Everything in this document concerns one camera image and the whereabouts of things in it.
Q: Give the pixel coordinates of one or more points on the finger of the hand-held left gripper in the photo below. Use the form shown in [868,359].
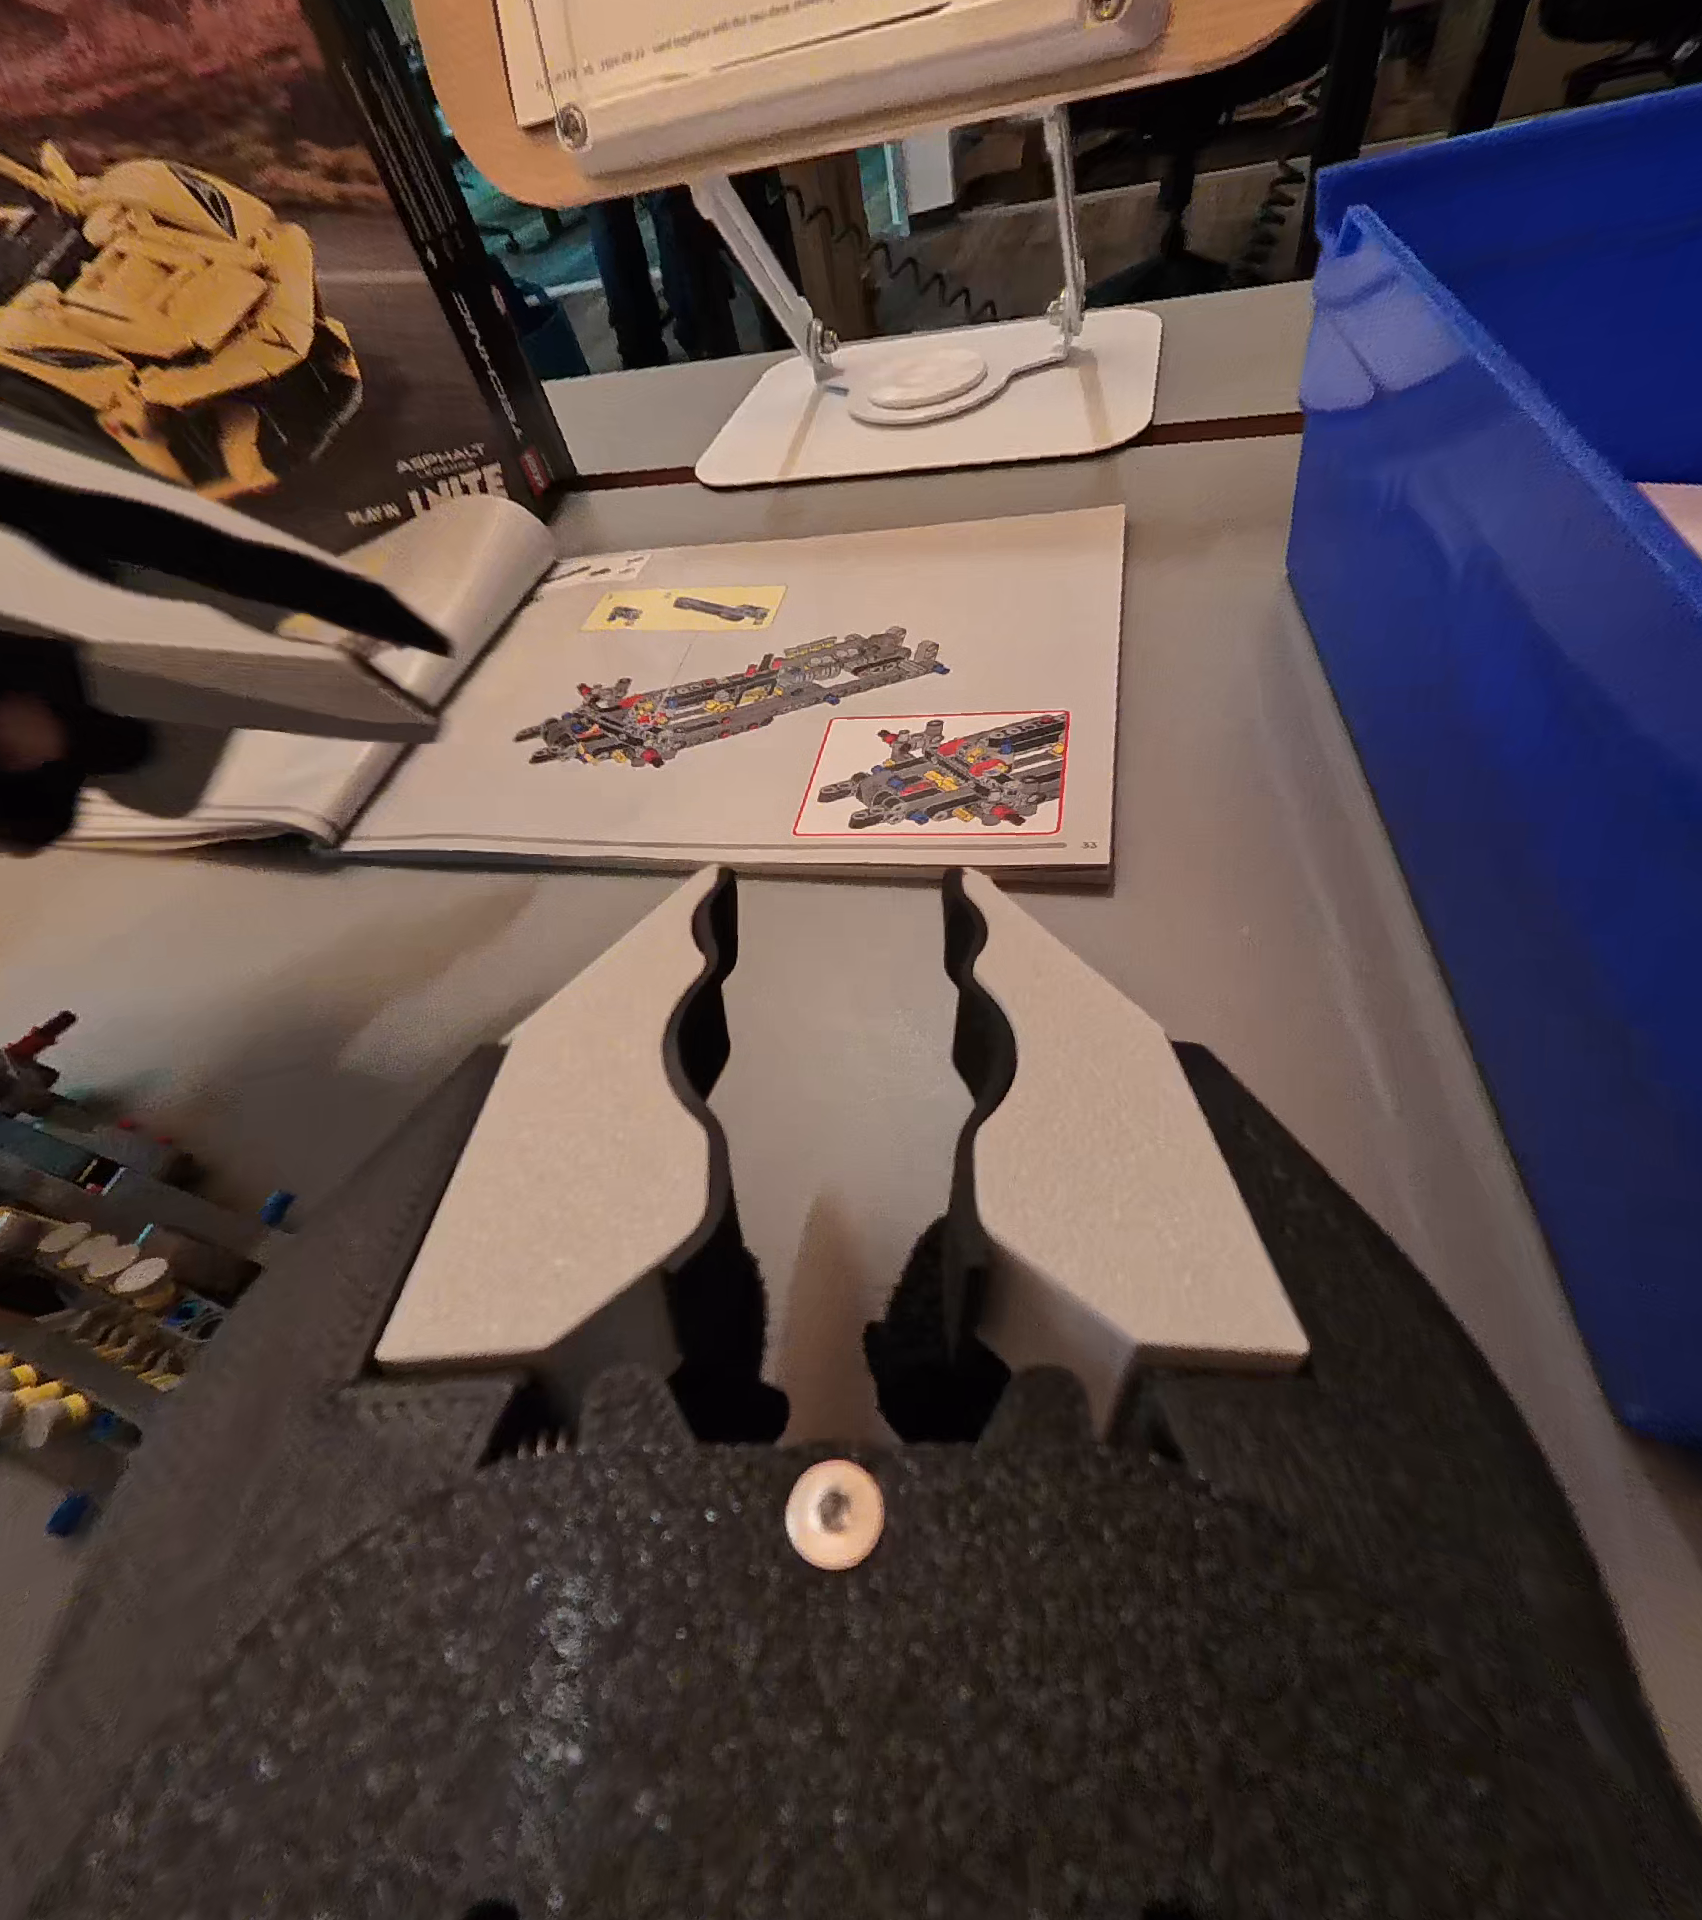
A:
[191,550]
[221,660]

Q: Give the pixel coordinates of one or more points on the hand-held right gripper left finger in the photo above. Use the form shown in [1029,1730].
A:
[549,1200]

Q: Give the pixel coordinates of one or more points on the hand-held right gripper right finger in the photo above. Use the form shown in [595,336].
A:
[1135,1200]

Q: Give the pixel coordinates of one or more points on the lego chassis assembly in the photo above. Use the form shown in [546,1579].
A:
[54,1277]

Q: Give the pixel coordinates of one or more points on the lego instruction booklet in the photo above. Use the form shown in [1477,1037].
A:
[865,631]

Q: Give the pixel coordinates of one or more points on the lego set box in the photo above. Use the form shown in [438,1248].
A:
[115,271]

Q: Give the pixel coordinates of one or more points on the blue storage bin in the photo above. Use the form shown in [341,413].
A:
[1511,752]

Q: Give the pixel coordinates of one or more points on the wooden instruction board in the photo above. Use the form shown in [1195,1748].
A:
[942,91]

